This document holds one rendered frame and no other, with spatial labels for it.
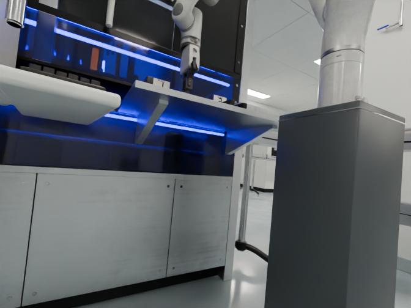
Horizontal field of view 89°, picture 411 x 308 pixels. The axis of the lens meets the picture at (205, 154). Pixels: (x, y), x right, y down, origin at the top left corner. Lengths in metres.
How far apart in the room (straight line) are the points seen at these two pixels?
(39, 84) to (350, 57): 0.77
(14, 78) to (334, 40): 0.79
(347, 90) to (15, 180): 1.14
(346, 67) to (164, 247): 1.03
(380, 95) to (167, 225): 2.03
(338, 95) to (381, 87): 1.65
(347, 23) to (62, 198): 1.14
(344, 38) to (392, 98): 1.56
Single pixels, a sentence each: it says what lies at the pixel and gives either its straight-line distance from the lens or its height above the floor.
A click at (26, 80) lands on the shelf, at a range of 0.48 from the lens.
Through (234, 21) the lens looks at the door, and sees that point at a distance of 1.46.
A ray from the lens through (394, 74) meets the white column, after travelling 2.40.
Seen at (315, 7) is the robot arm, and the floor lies 1.26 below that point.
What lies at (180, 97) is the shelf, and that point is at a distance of 0.65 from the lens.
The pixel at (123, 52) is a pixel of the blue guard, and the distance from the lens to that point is 1.08.
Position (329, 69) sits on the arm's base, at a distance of 0.78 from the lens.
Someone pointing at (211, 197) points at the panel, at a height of 0.48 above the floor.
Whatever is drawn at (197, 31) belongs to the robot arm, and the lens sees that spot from 0.98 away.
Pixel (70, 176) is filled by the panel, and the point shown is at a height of 0.57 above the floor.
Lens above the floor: 0.68
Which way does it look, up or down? 2 degrees up
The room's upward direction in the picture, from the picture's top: 5 degrees clockwise
